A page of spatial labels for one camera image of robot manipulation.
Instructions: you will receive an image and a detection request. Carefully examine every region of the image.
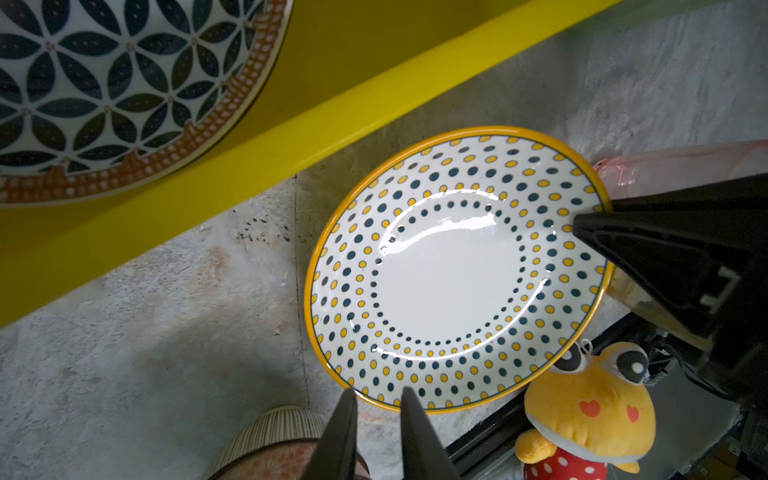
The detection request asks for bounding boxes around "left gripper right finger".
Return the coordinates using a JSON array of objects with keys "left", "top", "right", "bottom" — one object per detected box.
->
[{"left": 400, "top": 387, "right": 459, "bottom": 480}]

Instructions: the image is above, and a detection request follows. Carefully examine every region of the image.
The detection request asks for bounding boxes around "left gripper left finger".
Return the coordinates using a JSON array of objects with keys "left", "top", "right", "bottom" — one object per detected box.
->
[{"left": 301, "top": 389, "right": 358, "bottom": 480}]

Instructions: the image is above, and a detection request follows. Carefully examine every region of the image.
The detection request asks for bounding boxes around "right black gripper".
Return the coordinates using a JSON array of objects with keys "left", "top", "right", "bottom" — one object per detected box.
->
[{"left": 573, "top": 173, "right": 768, "bottom": 408}]

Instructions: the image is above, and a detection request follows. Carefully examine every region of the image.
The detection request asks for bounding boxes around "pink patterned bowl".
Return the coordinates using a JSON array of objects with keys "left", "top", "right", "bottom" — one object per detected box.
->
[{"left": 206, "top": 439, "right": 372, "bottom": 480}]

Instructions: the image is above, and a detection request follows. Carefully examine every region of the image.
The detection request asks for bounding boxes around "yellow rimmed dotted plate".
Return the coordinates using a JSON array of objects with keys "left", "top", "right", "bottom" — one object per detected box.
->
[{"left": 304, "top": 127, "right": 613, "bottom": 413}]

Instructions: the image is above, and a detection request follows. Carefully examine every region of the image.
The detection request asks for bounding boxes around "geometric flower pattern plate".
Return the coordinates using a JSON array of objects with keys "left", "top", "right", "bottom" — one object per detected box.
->
[{"left": 1, "top": 0, "right": 293, "bottom": 208}]

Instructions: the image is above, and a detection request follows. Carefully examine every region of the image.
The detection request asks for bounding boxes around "yellow plastic bin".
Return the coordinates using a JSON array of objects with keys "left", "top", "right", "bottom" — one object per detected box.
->
[{"left": 1, "top": 1, "right": 607, "bottom": 324}]

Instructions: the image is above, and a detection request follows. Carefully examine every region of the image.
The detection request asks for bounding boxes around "brown striped bowl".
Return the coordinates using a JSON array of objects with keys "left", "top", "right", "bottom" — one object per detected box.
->
[{"left": 203, "top": 405, "right": 327, "bottom": 479}]

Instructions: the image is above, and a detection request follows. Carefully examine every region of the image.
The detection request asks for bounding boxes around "pink transparent cup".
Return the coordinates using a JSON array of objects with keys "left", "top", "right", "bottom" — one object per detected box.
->
[{"left": 595, "top": 140, "right": 767, "bottom": 200}]

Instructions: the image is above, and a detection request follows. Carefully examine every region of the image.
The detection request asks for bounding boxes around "amber transparent cup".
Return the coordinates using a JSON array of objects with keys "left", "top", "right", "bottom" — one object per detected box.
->
[{"left": 607, "top": 267, "right": 713, "bottom": 351}]

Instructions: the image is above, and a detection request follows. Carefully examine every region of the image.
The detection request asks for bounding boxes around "yellow plush toy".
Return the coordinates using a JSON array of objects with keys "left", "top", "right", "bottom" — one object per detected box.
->
[{"left": 515, "top": 341, "right": 656, "bottom": 479}]

